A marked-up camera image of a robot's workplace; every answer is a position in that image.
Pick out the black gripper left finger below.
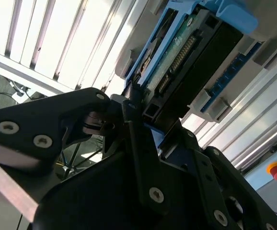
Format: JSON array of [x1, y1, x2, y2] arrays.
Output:
[[0, 81, 171, 222]]

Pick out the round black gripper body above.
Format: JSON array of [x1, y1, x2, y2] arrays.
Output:
[[30, 150, 216, 230]]

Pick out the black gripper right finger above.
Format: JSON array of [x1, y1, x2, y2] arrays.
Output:
[[175, 119, 277, 230]]

